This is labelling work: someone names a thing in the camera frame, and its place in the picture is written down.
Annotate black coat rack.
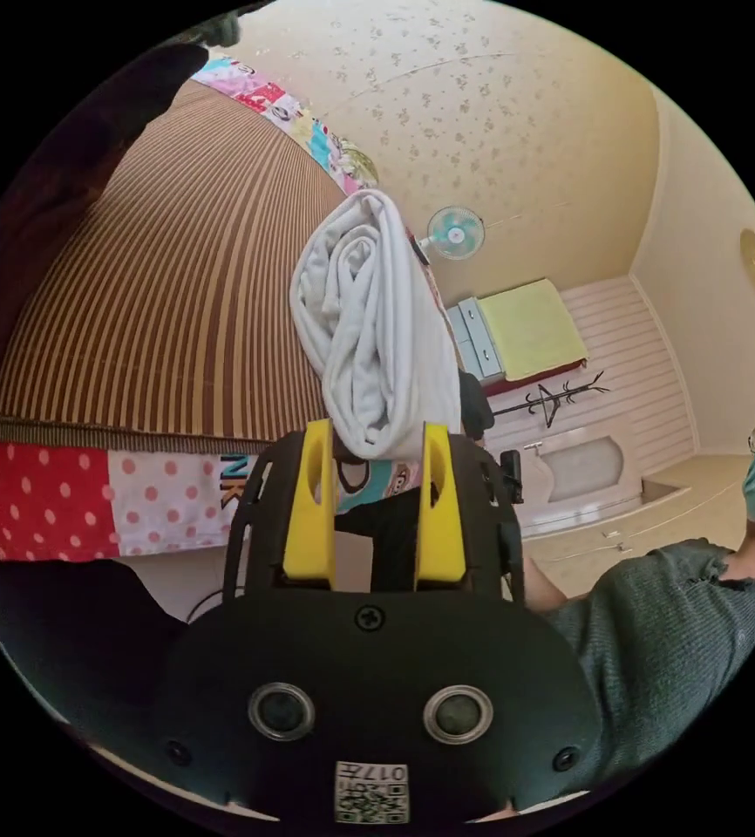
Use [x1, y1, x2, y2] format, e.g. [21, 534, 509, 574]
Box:
[488, 368, 611, 430]

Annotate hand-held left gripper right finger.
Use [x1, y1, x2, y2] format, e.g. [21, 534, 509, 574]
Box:
[413, 422, 467, 584]

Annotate person's right forearm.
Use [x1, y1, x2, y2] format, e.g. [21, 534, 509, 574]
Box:
[523, 555, 582, 615]

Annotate small wall fan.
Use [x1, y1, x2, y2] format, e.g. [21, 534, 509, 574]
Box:
[416, 205, 486, 263]

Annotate person's body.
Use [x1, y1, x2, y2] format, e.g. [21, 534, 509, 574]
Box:
[539, 391, 755, 793]

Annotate grey cupboard with yellow cloth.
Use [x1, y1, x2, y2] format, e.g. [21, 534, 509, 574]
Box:
[445, 277, 592, 398]

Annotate white pants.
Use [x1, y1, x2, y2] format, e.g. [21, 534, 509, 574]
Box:
[289, 188, 464, 461]

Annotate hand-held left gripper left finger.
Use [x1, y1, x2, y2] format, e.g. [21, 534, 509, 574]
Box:
[282, 418, 337, 582]

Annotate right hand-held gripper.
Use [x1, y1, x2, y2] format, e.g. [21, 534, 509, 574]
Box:
[458, 368, 494, 448]

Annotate bed with striped mat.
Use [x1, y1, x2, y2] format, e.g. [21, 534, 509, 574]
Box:
[0, 55, 425, 565]

